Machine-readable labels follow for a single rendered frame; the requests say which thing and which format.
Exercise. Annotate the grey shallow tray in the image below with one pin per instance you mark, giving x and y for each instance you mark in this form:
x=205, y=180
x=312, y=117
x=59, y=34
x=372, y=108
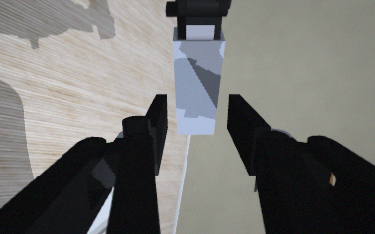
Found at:
x=100, y=223

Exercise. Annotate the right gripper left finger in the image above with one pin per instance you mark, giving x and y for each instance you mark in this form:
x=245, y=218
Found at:
x=67, y=197

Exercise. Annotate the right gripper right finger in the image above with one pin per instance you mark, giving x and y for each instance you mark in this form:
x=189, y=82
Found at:
x=293, y=178

